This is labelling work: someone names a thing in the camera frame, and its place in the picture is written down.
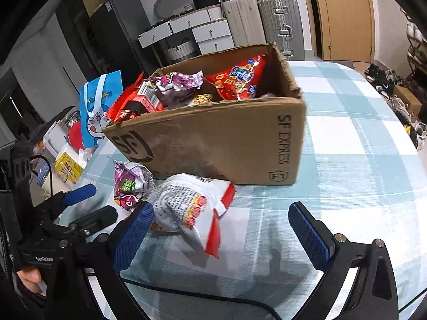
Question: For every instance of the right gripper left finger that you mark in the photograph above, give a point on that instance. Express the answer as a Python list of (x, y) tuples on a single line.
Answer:
[(108, 255)]

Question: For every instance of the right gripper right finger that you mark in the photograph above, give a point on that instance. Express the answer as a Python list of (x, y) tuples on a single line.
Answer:
[(373, 294)]

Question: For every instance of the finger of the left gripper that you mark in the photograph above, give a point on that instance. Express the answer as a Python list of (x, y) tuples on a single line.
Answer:
[(78, 194), (94, 222)]

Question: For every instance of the white noodle snack bag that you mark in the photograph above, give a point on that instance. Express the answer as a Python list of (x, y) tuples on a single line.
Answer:
[(201, 99)]

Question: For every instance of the person's left hand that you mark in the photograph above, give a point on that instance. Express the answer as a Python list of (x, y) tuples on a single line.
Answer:
[(31, 278)]

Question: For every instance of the yellow drink carton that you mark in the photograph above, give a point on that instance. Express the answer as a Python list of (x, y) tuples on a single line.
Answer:
[(70, 163)]

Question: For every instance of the white purple snack bag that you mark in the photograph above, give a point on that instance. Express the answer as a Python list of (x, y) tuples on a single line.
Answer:
[(192, 205)]

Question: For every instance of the blue Doraemon tote bag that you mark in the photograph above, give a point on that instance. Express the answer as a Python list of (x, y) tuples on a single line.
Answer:
[(96, 97)]

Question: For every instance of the red snack bag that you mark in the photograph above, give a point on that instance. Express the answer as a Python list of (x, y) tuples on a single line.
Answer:
[(137, 99)]

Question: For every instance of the plaid tablecloth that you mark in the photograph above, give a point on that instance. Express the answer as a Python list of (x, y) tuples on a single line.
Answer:
[(305, 202)]

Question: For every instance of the black refrigerator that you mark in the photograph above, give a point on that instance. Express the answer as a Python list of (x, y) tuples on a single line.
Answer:
[(117, 25)]

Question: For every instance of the SF cardboard box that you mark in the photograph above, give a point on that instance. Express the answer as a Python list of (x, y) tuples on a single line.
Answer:
[(256, 141)]

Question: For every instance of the woven laundry basket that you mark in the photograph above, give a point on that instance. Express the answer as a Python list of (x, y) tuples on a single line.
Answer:
[(184, 51)]

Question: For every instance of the red chip bag in box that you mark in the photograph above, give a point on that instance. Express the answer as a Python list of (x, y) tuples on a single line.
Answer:
[(239, 82)]

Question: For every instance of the white drawer desk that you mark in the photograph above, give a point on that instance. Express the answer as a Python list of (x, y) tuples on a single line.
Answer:
[(206, 27)]

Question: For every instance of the shoe rack with shoes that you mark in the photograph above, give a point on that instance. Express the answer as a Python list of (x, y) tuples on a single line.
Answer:
[(416, 55)]

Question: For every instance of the beige suitcase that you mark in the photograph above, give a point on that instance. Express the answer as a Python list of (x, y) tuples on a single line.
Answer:
[(244, 21)]

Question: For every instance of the silver suitcase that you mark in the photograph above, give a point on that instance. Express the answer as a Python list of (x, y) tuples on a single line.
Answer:
[(283, 26)]

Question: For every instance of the wooden door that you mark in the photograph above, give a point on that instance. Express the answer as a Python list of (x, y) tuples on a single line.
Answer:
[(343, 29)]

